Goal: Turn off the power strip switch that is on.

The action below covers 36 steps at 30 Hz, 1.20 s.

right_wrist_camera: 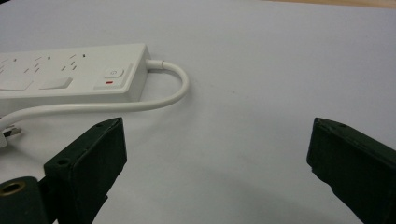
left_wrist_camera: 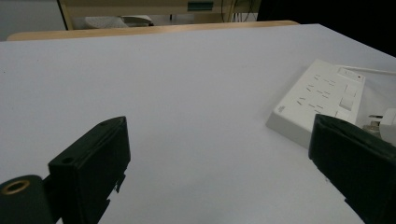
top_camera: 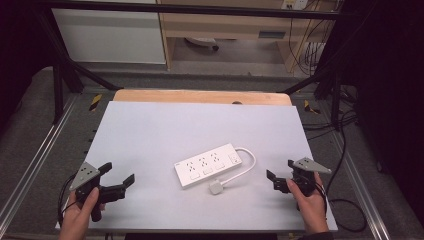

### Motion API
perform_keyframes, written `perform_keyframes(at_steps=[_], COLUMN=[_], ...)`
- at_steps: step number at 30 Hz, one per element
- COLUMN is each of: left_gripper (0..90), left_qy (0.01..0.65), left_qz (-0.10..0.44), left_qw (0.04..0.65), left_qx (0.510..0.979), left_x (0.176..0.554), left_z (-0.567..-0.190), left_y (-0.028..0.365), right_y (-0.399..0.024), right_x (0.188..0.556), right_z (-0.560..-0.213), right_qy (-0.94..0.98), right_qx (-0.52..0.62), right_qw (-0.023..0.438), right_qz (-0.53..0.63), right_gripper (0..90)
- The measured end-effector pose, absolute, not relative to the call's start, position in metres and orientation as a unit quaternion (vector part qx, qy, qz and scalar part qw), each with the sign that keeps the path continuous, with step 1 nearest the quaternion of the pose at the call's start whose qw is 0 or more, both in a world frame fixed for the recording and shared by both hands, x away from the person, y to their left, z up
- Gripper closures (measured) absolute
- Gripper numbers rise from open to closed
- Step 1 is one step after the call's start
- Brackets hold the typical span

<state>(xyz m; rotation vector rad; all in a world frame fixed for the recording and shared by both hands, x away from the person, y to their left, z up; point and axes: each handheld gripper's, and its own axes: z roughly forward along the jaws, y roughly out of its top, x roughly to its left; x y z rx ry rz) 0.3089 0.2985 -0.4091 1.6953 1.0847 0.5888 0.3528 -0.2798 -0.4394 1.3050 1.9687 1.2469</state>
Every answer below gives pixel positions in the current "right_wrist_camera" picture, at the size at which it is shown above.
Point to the white power strip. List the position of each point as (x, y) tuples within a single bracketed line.
[(77, 74)]

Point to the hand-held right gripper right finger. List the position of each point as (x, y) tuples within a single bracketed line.
[(355, 165)]

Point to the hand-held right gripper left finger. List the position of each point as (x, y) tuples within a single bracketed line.
[(87, 165)]

